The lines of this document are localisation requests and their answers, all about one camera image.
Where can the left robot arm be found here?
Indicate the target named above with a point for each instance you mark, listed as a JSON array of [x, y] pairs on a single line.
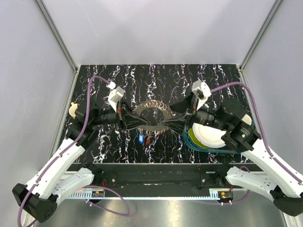
[[41, 195]]

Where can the yellow mug on table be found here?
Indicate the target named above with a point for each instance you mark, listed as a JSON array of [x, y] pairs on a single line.
[[72, 110]]

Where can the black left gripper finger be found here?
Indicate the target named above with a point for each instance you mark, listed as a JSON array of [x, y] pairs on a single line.
[[130, 125], [129, 115]]

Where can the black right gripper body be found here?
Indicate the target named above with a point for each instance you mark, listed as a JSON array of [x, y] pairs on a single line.
[[192, 115]]

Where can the right aluminium frame post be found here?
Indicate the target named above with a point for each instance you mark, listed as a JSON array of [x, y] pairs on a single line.
[[267, 22]]

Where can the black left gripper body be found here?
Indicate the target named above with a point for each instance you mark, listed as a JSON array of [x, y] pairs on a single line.
[[119, 112]]

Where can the teal plastic dish basket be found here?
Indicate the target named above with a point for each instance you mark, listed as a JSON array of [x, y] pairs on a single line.
[[189, 143]]

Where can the yellow-green plate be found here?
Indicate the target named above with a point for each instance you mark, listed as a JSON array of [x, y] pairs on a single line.
[[194, 138]]

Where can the white plate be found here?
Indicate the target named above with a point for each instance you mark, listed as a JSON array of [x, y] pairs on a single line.
[[209, 137]]

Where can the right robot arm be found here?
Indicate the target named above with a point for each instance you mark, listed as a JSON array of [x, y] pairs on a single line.
[[282, 184]]

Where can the left aluminium frame post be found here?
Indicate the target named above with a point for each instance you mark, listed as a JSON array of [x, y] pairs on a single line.
[[53, 29]]

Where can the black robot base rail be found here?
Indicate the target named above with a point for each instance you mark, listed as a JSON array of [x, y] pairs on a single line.
[[198, 176]]

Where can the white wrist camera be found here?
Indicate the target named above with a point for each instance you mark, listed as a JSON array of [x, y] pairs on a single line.
[[115, 95], [202, 91]]

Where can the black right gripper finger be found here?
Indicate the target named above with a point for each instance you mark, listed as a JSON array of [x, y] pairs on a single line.
[[181, 106], [177, 123]]

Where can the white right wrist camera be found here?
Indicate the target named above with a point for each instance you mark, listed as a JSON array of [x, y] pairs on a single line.
[[202, 91]]

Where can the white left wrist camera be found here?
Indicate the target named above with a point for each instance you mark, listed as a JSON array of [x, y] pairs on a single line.
[[115, 95]]

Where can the blue plastic key tag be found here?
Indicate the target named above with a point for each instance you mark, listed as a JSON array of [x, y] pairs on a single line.
[[141, 138]]

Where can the aluminium frame post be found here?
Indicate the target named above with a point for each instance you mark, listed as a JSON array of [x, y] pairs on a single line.
[[53, 29], [267, 22]]

